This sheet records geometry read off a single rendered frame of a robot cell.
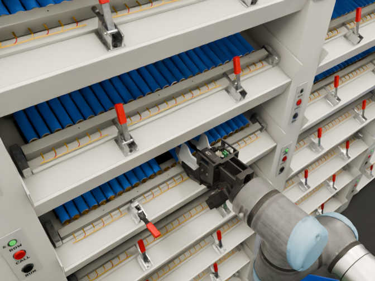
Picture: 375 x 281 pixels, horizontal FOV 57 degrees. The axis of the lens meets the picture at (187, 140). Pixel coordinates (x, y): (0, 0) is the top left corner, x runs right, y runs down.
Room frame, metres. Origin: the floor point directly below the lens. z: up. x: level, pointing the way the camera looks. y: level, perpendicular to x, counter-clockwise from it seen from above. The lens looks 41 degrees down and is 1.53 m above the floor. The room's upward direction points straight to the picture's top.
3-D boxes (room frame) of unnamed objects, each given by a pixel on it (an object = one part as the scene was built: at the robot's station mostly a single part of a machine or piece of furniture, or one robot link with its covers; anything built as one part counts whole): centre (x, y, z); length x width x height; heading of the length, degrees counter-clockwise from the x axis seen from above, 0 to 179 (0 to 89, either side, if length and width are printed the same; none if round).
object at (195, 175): (0.54, -0.02, 0.97); 0.09 x 0.05 x 0.02; 46
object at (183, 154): (0.57, 0.00, 0.99); 0.09 x 0.03 x 0.06; 46
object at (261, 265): (0.37, -0.19, 0.87); 0.12 x 0.09 x 0.12; 121
